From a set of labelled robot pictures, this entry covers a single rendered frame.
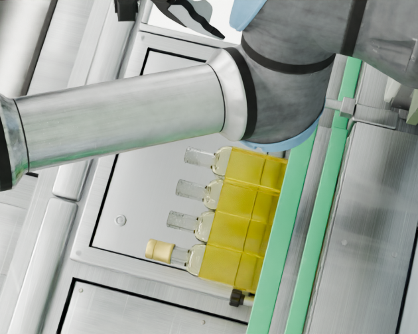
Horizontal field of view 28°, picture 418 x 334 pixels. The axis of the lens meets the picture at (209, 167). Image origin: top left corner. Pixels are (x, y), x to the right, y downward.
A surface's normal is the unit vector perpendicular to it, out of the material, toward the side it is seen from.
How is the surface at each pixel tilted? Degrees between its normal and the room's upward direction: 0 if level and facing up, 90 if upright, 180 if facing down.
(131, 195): 90
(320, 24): 88
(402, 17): 71
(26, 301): 90
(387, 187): 90
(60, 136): 121
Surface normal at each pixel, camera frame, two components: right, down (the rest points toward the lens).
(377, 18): -0.49, 0.24
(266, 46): -0.57, 0.54
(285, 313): -0.05, -0.25
